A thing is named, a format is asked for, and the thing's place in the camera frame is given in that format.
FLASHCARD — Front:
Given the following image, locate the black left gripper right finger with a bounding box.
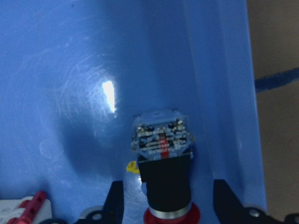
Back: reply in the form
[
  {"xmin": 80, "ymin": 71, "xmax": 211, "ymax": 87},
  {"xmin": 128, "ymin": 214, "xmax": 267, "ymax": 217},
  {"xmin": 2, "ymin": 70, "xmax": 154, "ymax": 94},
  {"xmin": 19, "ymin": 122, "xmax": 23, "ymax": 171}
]
[{"xmin": 213, "ymin": 179, "xmax": 299, "ymax": 224}]

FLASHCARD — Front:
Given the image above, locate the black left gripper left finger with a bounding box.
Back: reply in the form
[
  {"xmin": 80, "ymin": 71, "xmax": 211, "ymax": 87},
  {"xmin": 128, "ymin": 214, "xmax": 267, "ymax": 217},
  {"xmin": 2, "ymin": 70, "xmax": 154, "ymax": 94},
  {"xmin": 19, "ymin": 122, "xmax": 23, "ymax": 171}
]
[{"xmin": 76, "ymin": 181, "xmax": 123, "ymax": 224}]

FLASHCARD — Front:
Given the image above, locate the red emergency stop button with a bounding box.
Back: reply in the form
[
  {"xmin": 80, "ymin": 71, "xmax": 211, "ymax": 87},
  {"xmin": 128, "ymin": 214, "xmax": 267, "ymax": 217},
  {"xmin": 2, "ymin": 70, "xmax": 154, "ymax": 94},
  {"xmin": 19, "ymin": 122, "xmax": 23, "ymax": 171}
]
[{"xmin": 126, "ymin": 110, "xmax": 201, "ymax": 224}]

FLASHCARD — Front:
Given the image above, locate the white circuit breaker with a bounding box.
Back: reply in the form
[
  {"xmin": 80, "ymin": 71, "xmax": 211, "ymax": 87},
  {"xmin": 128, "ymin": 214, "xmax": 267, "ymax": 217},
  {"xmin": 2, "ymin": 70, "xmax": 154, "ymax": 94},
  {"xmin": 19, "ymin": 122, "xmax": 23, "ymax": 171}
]
[{"xmin": 0, "ymin": 191, "xmax": 52, "ymax": 224}]

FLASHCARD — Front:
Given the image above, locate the blue plastic tray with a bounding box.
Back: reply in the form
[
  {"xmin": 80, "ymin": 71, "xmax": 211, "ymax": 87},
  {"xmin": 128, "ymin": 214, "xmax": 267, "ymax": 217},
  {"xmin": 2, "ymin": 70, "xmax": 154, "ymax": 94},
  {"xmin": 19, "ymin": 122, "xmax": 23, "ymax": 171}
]
[{"xmin": 0, "ymin": 0, "xmax": 267, "ymax": 224}]

